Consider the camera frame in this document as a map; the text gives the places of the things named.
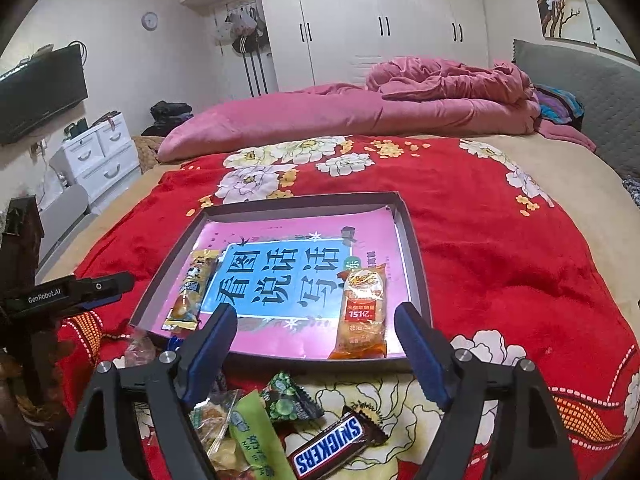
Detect orange snack packet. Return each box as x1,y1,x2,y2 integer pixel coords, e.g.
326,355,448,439
327,261,390,361

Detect clear cake packet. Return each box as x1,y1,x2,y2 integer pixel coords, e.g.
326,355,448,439
122,330,158,368

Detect pink tray box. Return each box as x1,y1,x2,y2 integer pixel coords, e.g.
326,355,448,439
129,191,432,373

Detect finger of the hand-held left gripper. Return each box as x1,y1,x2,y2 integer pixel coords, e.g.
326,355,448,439
72,271,136,312

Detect pink printed paper sheet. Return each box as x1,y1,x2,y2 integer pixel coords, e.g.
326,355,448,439
150,205,416,361

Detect dark green candy packet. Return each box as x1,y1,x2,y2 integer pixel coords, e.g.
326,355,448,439
258,371,326,423

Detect light green snack packet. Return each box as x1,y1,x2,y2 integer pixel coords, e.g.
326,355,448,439
229,391,297,480

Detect wicker basket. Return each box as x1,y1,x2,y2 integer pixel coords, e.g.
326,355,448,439
132,135,171,176

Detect yellow cow-print snack packet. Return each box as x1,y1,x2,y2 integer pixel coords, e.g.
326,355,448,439
160,249,223,333

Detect white storage box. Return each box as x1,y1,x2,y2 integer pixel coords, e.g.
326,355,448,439
37,180,91,261

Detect colourful striped cloth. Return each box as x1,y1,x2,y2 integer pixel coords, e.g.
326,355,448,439
535,84,586,131

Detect red floral blanket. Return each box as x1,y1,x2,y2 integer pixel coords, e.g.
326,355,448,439
55,135,640,480

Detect black television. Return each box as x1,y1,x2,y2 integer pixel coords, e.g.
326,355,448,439
0,44,89,146

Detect hanging bags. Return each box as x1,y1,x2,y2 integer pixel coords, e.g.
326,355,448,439
215,2,268,56

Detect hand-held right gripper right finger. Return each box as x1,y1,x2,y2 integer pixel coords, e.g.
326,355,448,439
394,302,581,480

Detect grey patterned cloth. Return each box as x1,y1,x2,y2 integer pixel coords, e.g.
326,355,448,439
621,175,640,211

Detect round biscuit clear packet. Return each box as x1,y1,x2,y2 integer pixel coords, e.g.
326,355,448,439
190,390,246,471

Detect pink quilt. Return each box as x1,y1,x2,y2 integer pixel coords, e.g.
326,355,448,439
156,57,598,163

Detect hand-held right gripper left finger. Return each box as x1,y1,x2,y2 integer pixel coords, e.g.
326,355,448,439
57,302,239,480

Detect brown chocolate bar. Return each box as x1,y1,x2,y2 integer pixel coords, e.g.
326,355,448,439
285,405,388,480

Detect dark clothes pile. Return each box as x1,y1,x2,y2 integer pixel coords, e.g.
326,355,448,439
150,101,193,136

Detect grey padded headboard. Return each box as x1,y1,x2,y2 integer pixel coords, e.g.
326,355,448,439
512,39,640,181

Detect white wardrobe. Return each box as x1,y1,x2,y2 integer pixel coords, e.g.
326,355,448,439
257,0,491,96

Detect white drawer cabinet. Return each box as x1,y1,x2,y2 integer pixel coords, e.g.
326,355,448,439
62,112,141,201

